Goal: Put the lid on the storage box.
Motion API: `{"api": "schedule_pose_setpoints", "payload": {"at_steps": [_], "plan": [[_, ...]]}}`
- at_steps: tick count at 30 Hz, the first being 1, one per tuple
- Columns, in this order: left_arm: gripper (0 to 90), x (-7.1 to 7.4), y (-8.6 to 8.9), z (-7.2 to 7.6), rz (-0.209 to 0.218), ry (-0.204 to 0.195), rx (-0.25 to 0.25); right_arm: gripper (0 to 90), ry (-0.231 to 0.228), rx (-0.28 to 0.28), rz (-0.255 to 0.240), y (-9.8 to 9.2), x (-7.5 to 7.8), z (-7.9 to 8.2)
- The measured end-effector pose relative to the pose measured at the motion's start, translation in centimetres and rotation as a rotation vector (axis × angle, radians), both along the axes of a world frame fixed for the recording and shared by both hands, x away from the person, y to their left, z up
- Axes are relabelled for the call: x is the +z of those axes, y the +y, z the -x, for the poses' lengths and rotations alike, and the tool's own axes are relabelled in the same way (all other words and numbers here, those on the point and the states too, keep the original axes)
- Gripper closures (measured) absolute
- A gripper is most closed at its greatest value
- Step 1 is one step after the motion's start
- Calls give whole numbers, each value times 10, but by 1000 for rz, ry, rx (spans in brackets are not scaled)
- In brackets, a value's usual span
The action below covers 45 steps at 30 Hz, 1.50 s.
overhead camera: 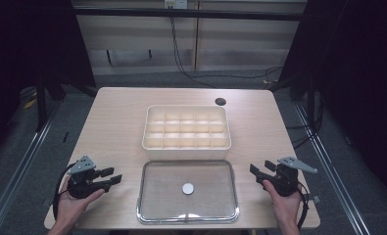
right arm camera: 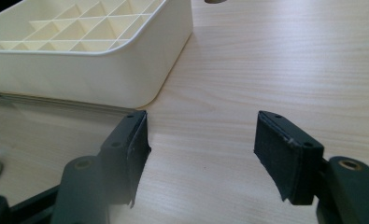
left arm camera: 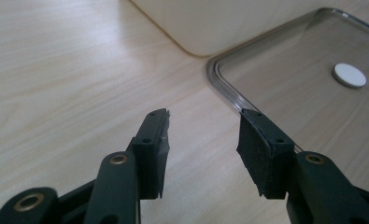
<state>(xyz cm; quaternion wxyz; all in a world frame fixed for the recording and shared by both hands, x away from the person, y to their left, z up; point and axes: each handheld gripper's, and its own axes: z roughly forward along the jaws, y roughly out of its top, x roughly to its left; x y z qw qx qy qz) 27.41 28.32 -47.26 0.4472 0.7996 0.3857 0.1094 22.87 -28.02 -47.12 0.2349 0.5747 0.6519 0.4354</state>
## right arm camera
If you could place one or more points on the dark round object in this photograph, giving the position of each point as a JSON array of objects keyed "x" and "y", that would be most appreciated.
[{"x": 215, "y": 1}]

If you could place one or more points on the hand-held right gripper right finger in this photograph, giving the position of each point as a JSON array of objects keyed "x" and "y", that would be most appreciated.
[{"x": 281, "y": 152}]

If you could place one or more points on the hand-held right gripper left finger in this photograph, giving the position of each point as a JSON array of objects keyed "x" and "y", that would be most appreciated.
[{"x": 123, "y": 155}]

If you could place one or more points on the cream plastic divider box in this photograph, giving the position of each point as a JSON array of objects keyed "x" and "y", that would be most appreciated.
[{"x": 88, "y": 74}]

